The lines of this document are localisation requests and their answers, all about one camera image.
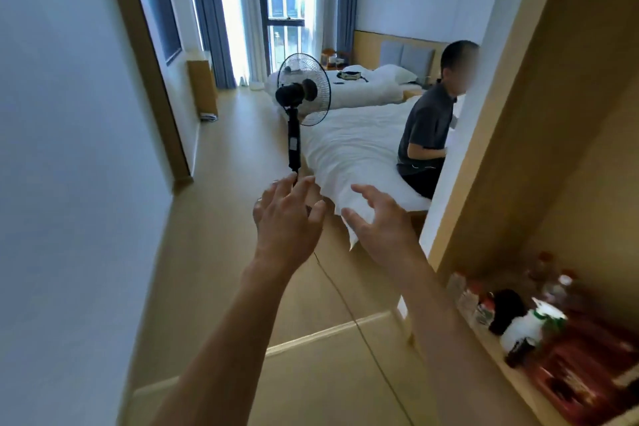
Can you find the person's left hand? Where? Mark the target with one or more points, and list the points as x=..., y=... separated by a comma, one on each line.
x=287, y=231

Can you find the person's right hand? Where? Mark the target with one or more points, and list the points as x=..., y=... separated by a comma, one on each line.
x=394, y=241

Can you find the person's right forearm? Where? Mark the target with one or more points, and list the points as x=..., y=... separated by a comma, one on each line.
x=459, y=366

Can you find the person's left forearm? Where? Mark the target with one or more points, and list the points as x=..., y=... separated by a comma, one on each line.
x=224, y=356

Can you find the black standing fan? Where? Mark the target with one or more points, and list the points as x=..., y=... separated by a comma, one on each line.
x=294, y=141

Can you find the white bed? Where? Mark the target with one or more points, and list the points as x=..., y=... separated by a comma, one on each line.
x=359, y=151
x=359, y=91

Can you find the black bundle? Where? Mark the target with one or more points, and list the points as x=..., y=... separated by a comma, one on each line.
x=506, y=311

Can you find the white desk telephone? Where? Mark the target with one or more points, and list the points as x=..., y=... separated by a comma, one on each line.
x=208, y=116

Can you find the white spray bottle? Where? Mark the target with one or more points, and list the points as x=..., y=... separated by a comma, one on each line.
x=524, y=328

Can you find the wooden desk partition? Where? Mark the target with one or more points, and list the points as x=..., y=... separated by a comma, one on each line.
x=202, y=88

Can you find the white pillow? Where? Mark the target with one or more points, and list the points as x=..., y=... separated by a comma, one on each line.
x=394, y=73

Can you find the black white bag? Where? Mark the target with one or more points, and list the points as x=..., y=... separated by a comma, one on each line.
x=349, y=75

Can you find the small dark bottle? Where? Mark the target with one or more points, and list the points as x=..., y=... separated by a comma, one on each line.
x=519, y=353

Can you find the clear bottle white cap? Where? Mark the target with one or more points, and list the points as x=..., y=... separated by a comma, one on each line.
x=564, y=291

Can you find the grey headboard cushion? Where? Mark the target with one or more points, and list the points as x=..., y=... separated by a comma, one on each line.
x=417, y=61
x=391, y=53

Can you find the wooden chair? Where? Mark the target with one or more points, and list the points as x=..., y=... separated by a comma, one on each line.
x=327, y=53

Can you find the wooden headboard panel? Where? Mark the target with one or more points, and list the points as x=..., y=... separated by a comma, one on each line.
x=364, y=48

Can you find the tall black framed window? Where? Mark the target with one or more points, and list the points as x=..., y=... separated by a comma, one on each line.
x=284, y=21

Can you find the white sheer curtain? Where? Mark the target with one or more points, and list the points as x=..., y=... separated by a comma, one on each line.
x=319, y=1
x=244, y=16

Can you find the red box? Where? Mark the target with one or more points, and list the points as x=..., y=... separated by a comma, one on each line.
x=584, y=376

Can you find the wooden television wall panel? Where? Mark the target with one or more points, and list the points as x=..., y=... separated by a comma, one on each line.
x=154, y=81

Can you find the black wall television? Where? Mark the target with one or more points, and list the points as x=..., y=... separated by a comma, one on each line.
x=160, y=6

